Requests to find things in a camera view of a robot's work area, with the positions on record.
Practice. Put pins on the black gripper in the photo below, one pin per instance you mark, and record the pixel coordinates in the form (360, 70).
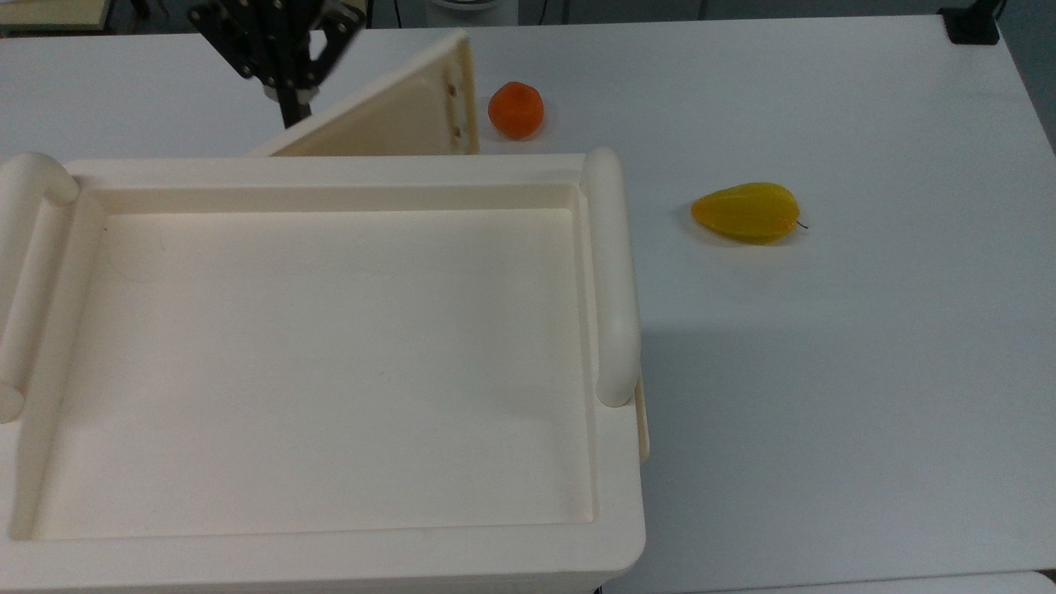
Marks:
(264, 37)

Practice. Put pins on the cream cabinet door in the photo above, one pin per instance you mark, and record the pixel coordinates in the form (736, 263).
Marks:
(396, 115)

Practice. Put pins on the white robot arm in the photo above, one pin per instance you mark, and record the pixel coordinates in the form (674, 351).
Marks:
(346, 10)

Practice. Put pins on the cream plastic cabinet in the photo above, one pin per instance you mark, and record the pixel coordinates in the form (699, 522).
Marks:
(313, 371)

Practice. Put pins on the orange toy tangerine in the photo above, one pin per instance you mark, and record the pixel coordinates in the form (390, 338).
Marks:
(516, 109)

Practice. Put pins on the yellow toy starfruit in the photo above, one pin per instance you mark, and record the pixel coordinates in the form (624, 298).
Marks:
(747, 213)

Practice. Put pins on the black table clamp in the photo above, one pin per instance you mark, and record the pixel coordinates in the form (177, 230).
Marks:
(972, 23)

